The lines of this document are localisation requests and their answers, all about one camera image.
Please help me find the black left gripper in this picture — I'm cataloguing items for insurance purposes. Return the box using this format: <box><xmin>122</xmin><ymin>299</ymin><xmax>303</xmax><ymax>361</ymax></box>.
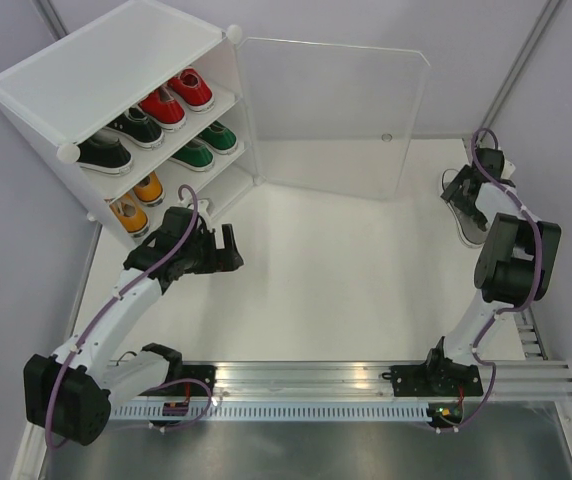
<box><xmin>181</xmin><ymin>225</ymin><xmax>242</xmax><ymax>275</ymax></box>

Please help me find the grey sneaker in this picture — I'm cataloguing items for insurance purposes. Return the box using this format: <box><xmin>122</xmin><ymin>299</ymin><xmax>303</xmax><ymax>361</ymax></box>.
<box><xmin>438</xmin><ymin>168</ymin><xmax>487</xmax><ymax>249</ymax></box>

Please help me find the orange sneaker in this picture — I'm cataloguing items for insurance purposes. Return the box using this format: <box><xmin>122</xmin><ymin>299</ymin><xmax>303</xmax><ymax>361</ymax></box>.
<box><xmin>109</xmin><ymin>194</ymin><xmax>149</xmax><ymax>238</ymax></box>
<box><xmin>133</xmin><ymin>172</ymin><xmax>165</xmax><ymax>207</ymax></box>

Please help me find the green sneaker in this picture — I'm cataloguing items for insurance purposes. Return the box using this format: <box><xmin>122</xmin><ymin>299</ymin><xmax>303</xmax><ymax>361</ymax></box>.
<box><xmin>196</xmin><ymin>121</ymin><xmax>238</xmax><ymax>155</ymax></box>
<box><xmin>169</xmin><ymin>140</ymin><xmax>214</xmax><ymax>172</ymax></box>

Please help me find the black sneaker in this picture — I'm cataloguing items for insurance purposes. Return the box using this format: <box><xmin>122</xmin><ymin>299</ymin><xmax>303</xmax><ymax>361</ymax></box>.
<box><xmin>104</xmin><ymin>107</ymin><xmax>164</xmax><ymax>150</ymax></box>
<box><xmin>77</xmin><ymin>139</ymin><xmax>133</xmax><ymax>176</ymax></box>

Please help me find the red sneaker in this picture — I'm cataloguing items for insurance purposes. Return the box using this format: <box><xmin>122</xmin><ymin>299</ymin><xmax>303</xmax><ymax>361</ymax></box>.
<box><xmin>138</xmin><ymin>87</ymin><xmax>186</xmax><ymax>132</ymax></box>
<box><xmin>166</xmin><ymin>67</ymin><xmax>215</xmax><ymax>113</ymax></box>

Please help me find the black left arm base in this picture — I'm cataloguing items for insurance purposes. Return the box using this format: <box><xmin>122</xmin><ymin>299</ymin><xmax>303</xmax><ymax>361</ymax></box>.
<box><xmin>159</xmin><ymin>364</ymin><xmax>217</xmax><ymax>398</ymax></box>

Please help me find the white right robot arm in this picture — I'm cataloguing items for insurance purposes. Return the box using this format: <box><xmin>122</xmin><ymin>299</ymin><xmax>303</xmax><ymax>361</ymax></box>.
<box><xmin>437</xmin><ymin>147</ymin><xmax>561</xmax><ymax>366</ymax></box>

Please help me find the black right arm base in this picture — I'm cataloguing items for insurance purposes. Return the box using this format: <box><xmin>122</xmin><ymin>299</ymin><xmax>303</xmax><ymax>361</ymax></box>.
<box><xmin>390</xmin><ymin>364</ymin><xmax>484</xmax><ymax>398</ymax></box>

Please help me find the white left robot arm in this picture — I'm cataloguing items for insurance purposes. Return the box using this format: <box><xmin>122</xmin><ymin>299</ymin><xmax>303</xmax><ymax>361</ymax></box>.
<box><xmin>23</xmin><ymin>207</ymin><xmax>244</xmax><ymax>446</ymax></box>

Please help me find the clear acrylic cabinet door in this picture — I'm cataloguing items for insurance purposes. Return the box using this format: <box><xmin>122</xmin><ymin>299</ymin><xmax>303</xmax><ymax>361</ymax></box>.
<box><xmin>238</xmin><ymin>37</ymin><xmax>430</xmax><ymax>201</ymax></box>

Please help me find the white plastic shoe cabinet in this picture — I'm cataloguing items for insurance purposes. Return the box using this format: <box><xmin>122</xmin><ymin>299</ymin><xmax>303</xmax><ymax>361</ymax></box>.
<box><xmin>0</xmin><ymin>1</ymin><xmax>258</xmax><ymax>247</ymax></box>

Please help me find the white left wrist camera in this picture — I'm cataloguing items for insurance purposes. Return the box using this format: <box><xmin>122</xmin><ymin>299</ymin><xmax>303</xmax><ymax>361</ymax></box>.
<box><xmin>185</xmin><ymin>198</ymin><xmax>213</xmax><ymax>230</ymax></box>

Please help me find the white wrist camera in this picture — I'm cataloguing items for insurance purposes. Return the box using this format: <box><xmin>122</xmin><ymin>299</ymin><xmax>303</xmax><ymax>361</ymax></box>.
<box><xmin>501</xmin><ymin>159</ymin><xmax>516</xmax><ymax>181</ymax></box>
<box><xmin>185</xmin><ymin>198</ymin><xmax>213</xmax><ymax>230</ymax></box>

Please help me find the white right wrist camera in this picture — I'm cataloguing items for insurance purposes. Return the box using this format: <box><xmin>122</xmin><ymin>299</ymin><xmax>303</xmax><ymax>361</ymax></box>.
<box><xmin>501</xmin><ymin>159</ymin><xmax>516</xmax><ymax>181</ymax></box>

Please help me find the aluminium corner frame post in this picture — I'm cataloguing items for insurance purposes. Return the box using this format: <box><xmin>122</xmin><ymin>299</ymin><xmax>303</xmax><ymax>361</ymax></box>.
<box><xmin>468</xmin><ymin>0</ymin><xmax>567</xmax><ymax>359</ymax></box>

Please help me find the white slotted cable duct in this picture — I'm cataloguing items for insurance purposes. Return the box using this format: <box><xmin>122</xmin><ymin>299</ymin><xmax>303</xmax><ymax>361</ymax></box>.
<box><xmin>110</xmin><ymin>399</ymin><xmax>431</xmax><ymax>423</ymax></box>

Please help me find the aluminium mounting rail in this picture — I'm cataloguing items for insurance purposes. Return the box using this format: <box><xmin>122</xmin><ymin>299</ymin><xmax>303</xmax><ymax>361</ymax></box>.
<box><xmin>105</xmin><ymin>357</ymin><xmax>572</xmax><ymax>400</ymax></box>

